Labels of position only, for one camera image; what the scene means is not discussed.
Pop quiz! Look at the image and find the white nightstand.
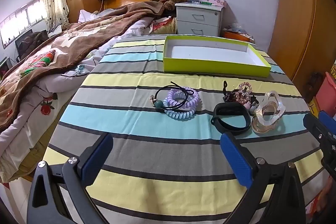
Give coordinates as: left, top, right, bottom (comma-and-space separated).
175, 2, 227, 37

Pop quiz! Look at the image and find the red green plaid cushion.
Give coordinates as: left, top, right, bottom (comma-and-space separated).
20, 50, 57, 76

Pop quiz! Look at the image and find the lime green cardboard box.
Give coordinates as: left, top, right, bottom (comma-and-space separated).
163, 35, 272, 77

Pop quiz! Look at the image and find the light blue coil hair tie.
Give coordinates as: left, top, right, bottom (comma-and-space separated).
163, 98, 196, 122

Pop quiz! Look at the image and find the striped tablecloth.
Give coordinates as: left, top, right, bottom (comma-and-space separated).
42, 34, 332, 224

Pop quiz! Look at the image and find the wide wooden wardrobe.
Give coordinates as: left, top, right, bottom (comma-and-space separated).
268, 0, 336, 93

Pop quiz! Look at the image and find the pink floral box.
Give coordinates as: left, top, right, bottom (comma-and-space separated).
201, 0, 227, 7

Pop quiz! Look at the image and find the window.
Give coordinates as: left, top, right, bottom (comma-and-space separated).
0, 0, 48, 49

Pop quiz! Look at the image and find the orange box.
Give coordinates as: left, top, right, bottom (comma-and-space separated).
223, 23, 256, 44

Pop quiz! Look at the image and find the white floral duvet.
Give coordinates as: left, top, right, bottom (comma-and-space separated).
0, 9, 168, 182

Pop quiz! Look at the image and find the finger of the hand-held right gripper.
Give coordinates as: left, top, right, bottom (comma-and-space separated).
318, 111, 336, 132
303, 114, 336, 180

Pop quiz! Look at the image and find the black beaded hair tie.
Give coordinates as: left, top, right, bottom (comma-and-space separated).
150, 81, 196, 112

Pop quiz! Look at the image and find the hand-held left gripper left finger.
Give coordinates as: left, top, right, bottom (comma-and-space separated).
26, 133, 114, 224

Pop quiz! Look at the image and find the yellow pillow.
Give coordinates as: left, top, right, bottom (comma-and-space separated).
151, 17, 178, 35

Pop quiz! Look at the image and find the black monitor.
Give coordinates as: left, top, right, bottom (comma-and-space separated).
15, 29, 34, 57

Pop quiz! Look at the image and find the purple coil hair tie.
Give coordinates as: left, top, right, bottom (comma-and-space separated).
167, 86, 202, 115

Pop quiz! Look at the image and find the pink rhinestone hair clip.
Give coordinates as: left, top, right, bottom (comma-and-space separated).
237, 82, 253, 104

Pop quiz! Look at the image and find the clear hair claw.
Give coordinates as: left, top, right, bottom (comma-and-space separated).
251, 91, 286, 134

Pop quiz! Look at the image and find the black wristband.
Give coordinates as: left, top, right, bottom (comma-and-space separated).
210, 103, 252, 133

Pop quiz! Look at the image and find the small cartoon hair clip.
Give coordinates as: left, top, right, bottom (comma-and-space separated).
244, 95, 260, 115

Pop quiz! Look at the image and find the yellow box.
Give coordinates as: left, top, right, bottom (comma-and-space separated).
306, 97, 320, 115

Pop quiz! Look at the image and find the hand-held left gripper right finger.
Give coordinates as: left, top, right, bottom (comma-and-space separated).
220, 132, 306, 224

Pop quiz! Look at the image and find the brown blanket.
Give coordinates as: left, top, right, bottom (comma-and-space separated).
0, 0, 168, 132

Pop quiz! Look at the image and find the pink bin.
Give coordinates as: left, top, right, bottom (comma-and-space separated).
315, 72, 336, 119

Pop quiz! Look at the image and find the dark beaded hair tie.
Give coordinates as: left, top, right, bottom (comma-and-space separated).
222, 80, 240, 103

